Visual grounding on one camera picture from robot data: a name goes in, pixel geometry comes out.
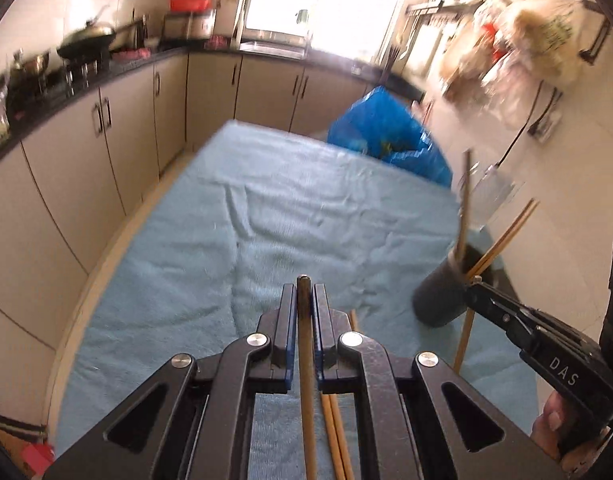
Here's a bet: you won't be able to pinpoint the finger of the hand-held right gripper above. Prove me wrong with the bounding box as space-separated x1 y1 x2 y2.
465 279 537 350

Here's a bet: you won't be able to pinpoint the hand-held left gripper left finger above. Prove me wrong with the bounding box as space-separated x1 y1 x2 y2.
44 284 297 480

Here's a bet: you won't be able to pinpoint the black wok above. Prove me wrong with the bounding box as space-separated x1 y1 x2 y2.
56 5 117 58

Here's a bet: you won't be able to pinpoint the steel pot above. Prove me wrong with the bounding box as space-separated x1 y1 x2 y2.
9 50 52 79

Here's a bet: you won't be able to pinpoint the cream base cabinets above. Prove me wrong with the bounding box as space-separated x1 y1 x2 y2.
0 52 387 431

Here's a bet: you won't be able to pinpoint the red object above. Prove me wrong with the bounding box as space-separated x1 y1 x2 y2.
21 442 54 471

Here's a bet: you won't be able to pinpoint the metal wall rack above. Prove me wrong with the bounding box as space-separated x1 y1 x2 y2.
407 0 487 26

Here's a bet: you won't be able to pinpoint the person's right hand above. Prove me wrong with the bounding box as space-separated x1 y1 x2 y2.
531 390 567 457

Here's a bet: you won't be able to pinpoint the dark grey perforated utensil holder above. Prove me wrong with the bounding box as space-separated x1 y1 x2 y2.
411 245 502 329

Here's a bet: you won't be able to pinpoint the dark chair backrest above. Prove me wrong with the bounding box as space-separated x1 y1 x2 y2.
381 72 427 104

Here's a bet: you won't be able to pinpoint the large beige plastic bag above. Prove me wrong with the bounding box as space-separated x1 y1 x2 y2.
497 0 600 86

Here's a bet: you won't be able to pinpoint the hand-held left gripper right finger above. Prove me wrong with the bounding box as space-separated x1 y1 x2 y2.
311 284 562 480

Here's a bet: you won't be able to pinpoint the white plastic bag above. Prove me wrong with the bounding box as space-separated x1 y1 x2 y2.
481 52 537 127

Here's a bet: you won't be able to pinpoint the gas stove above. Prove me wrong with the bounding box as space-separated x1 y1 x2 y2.
6 57 112 106

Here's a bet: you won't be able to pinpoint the clear glass mug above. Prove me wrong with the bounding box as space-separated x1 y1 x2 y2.
469 162 525 233

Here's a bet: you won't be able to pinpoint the bunch of wooden chopsticks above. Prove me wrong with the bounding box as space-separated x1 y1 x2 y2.
457 149 541 281

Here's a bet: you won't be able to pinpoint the steel sink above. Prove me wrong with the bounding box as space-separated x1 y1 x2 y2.
239 27 310 60

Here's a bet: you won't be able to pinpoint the black power cable with plug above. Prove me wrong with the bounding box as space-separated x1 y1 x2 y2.
494 85 545 168

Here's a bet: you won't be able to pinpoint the brown hanging bag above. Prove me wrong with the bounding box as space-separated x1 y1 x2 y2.
439 30 487 103

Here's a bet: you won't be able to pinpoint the blue tablecloth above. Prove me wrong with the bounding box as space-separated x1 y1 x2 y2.
51 119 540 480

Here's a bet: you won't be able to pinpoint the blue plastic bag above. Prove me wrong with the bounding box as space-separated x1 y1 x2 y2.
327 86 453 188

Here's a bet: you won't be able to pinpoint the black kitchen countertop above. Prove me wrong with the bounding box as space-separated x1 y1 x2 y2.
0 42 422 171

